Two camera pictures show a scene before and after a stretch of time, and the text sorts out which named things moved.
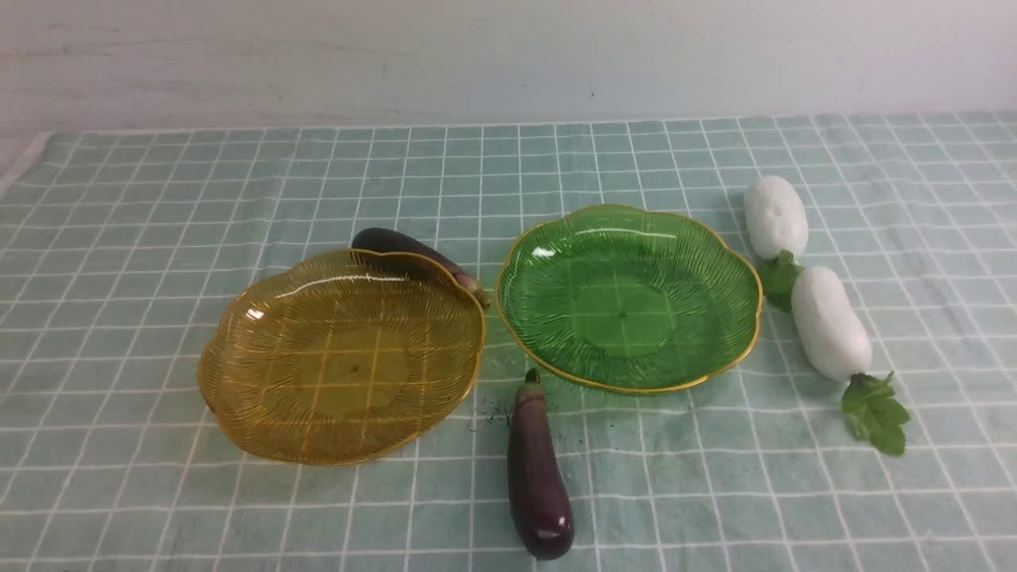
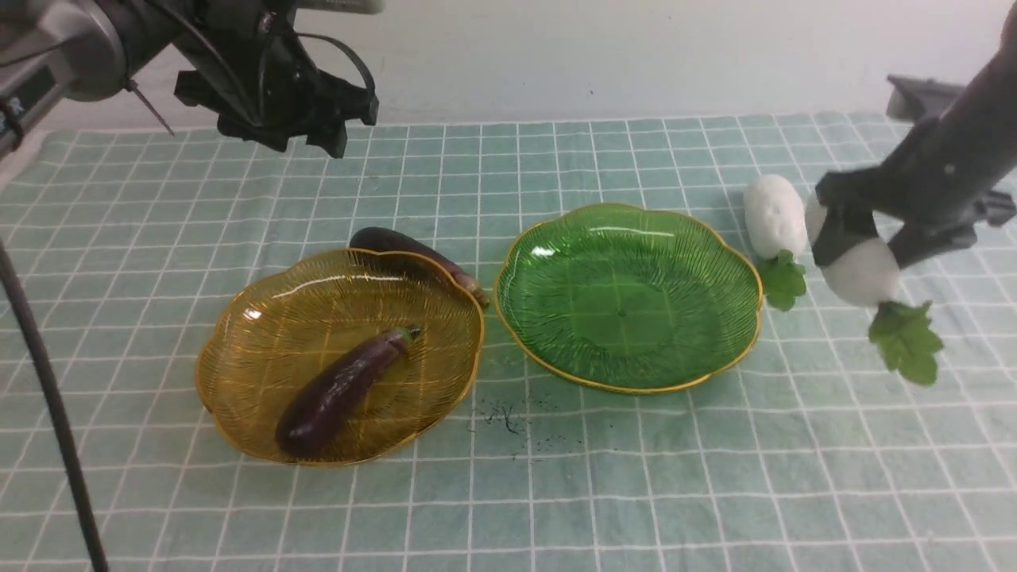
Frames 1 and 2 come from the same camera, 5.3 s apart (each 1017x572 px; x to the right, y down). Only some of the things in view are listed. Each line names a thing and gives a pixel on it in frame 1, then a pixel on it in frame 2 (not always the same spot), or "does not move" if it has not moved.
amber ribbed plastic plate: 345,360 does not move
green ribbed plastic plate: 627,299 does not move
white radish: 837,343 -> 905,337
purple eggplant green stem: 540,500 -> 319,406
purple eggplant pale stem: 384,241 does not move
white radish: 778,226 does not move
